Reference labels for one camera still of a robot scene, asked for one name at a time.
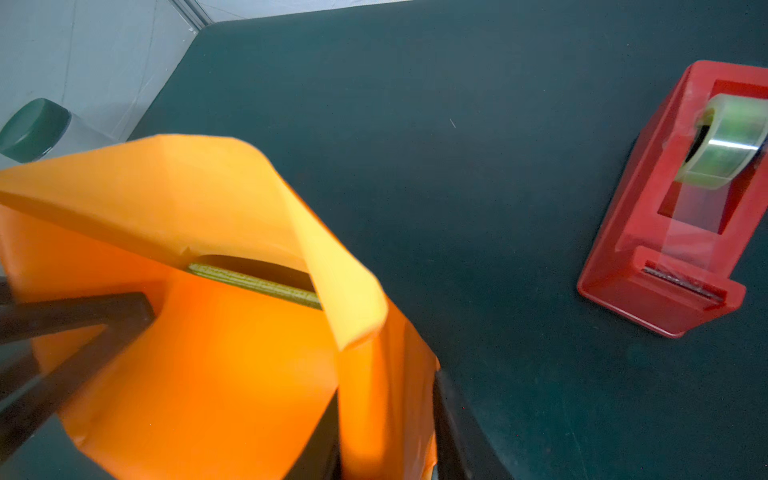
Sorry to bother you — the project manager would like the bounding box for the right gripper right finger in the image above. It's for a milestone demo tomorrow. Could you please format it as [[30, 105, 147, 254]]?
[[433, 370, 513, 480]]

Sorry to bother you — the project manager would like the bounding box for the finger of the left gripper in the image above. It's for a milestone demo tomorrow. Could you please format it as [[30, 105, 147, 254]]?
[[1, 292, 155, 461]]

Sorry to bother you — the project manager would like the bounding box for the green gift box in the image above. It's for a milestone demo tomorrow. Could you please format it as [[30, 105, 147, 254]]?
[[186, 263, 322, 310]]

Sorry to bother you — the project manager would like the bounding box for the red tape dispenser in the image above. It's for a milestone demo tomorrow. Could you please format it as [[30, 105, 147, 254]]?
[[577, 61, 767, 338]]

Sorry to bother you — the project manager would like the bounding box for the green lidded glass jar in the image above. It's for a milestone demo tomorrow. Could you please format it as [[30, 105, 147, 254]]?
[[1, 98, 118, 164]]

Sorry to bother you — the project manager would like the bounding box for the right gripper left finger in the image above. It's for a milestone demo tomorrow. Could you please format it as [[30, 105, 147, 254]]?
[[284, 393, 341, 480]]

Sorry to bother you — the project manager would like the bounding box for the clear tape roll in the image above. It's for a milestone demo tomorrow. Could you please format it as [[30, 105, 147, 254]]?
[[675, 93, 767, 190]]

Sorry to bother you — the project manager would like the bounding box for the green table mat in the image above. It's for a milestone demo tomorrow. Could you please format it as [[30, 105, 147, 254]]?
[[133, 1, 767, 479]]

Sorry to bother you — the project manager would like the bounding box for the orange wrapping paper sheet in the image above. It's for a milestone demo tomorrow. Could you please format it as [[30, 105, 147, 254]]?
[[1, 135, 439, 479]]

